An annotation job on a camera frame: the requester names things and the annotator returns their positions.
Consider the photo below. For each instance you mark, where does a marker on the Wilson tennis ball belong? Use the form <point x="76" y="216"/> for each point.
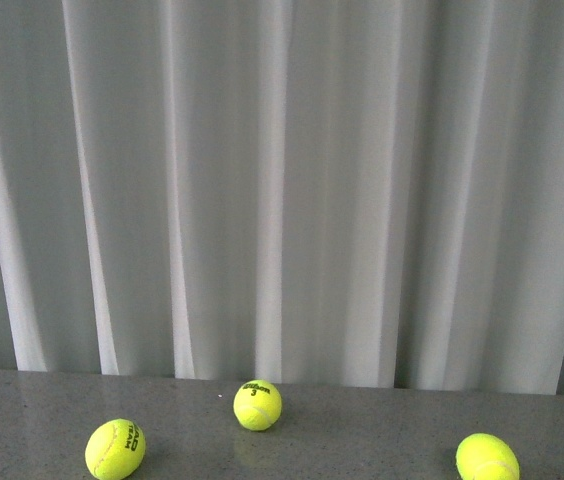
<point x="257" y="405"/>

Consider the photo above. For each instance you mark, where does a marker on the Head Team tennis ball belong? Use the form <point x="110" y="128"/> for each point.
<point x="115" y="450"/>

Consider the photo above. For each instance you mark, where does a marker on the plain yellow tennis ball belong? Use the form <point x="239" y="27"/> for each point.
<point x="485" y="456"/>

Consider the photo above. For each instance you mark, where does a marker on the white pleated curtain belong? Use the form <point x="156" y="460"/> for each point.
<point x="363" y="193"/>

